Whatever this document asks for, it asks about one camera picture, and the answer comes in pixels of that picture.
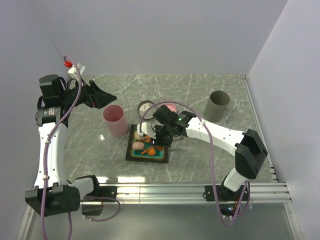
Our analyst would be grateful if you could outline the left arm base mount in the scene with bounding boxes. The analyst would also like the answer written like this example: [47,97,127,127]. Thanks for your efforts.
[81,185,118,217]

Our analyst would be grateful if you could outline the orange chicken drumstick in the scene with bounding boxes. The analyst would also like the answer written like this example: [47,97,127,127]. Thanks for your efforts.
[140,147,157,156]

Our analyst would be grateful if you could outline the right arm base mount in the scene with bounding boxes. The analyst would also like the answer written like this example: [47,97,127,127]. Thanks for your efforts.
[202,185,244,219]

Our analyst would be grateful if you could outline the grey cylindrical container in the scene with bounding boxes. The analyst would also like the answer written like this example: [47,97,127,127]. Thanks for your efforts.
[203,90,231,123]

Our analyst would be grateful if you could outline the metal tongs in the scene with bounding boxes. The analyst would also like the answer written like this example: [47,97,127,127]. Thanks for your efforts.
[132,136,185,150]

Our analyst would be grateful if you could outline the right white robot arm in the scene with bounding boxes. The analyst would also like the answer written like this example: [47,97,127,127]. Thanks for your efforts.
[153,104,268,200]

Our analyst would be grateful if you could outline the aluminium front rail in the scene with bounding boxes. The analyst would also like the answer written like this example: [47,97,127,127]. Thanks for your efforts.
[15,181,304,240]

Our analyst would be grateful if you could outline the beige steamed bun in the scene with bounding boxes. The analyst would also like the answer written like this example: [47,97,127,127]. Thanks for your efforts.
[134,132,141,140]

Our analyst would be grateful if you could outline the grey round lid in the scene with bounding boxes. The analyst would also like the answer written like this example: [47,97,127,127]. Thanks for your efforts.
[137,100,157,120]

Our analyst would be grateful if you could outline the square black teal plate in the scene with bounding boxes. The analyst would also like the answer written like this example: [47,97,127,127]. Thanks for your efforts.
[125,124,169,164]

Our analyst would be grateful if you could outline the pink egg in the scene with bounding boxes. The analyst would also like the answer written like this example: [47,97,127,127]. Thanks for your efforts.
[132,141,145,150]

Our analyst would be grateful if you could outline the pink cylindrical container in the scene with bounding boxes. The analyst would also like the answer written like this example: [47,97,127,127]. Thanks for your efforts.
[102,104,129,138]

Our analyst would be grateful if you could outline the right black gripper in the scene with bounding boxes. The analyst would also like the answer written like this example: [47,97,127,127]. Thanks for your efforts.
[150,123,174,149]

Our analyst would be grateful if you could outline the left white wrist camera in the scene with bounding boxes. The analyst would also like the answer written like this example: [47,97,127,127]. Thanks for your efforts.
[67,63,86,81]

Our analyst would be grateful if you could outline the pink round lid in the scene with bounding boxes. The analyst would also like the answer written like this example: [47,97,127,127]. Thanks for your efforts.
[155,103,177,116]

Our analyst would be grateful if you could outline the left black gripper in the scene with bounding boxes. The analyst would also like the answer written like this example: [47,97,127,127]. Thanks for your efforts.
[60,77,117,109]

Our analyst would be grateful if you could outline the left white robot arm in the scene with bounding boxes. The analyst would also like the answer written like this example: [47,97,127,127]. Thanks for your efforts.
[25,74,117,217]

